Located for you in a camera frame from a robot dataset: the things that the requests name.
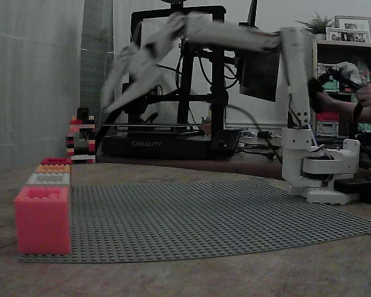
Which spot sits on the white hollow Lego block tower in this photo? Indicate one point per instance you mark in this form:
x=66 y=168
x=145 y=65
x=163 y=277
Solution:
x=34 y=181

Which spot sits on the grey Lego baseplate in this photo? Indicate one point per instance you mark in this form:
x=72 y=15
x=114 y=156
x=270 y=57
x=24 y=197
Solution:
x=173 y=222

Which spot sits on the green grid cutting mat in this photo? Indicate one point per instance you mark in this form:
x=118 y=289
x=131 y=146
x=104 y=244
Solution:
x=94 y=77

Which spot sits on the clear plastic bag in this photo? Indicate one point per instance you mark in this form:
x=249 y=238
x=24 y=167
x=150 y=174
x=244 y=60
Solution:
x=354 y=69

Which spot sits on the black power strip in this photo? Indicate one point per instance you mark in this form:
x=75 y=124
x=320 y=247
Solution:
x=355 y=185

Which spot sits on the large white picture frame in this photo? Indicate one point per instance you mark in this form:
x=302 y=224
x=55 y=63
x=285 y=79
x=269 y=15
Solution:
x=354 y=22

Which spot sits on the green potted plant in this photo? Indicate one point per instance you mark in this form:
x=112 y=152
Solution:
x=318 y=23

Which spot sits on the person's forearm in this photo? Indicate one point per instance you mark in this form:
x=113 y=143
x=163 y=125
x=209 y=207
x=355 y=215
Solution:
x=340 y=103

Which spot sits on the black computer monitor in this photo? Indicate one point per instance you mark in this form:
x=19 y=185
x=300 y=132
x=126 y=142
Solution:
x=259 y=77

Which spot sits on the pink hollow Lego block tower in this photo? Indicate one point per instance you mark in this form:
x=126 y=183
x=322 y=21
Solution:
x=43 y=226

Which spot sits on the red Lego block tower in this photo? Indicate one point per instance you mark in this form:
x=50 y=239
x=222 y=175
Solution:
x=55 y=161

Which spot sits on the wooden shelf unit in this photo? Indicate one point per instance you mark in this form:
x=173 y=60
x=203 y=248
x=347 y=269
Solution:
x=346 y=49

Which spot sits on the multicolour Lego tower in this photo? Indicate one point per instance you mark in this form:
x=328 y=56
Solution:
x=80 y=145

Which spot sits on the small white picture frame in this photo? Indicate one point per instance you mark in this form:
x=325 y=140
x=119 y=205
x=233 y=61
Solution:
x=347 y=35

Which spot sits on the black Creality 3D printer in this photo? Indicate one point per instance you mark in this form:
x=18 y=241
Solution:
x=160 y=143

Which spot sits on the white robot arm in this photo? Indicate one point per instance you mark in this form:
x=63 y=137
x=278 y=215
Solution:
x=296 y=77

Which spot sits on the orange Lego block tower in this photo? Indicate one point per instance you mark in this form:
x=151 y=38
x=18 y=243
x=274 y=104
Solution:
x=52 y=169

